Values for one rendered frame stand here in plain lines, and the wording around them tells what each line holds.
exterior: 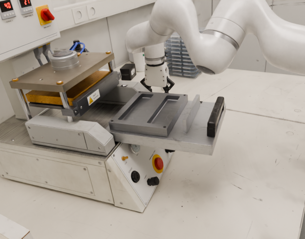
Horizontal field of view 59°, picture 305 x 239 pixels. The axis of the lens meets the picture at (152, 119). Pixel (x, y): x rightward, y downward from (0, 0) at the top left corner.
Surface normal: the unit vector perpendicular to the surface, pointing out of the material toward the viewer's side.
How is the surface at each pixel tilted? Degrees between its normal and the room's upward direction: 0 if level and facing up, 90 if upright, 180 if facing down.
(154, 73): 91
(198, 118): 0
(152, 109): 0
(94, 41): 90
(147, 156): 65
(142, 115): 0
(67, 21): 90
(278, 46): 74
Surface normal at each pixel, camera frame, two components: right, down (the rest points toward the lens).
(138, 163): 0.80, -0.28
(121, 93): -0.36, 0.50
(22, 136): -0.10, -0.86
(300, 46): -0.55, 0.06
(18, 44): 0.93, 0.10
